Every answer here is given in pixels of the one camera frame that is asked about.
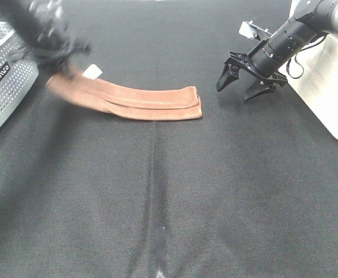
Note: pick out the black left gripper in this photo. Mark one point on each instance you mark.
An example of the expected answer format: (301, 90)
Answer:
(51, 50)

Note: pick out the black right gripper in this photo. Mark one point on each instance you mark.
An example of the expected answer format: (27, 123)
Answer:
(261, 62)

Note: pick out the brown towel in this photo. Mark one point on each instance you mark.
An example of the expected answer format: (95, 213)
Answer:
(86, 89)

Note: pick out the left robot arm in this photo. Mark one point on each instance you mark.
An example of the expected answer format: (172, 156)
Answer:
(32, 17)

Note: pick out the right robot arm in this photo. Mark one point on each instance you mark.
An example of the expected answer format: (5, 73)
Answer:
(310, 23)

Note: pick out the grey perforated plastic basket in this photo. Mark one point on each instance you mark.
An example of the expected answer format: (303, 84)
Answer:
(16, 78)

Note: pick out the white plastic storage box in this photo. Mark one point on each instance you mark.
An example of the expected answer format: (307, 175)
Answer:
(313, 75)

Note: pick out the black table mat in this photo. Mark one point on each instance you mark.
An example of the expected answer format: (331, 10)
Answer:
(248, 190)

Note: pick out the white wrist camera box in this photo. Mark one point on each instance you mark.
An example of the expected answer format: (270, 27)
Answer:
(248, 30)

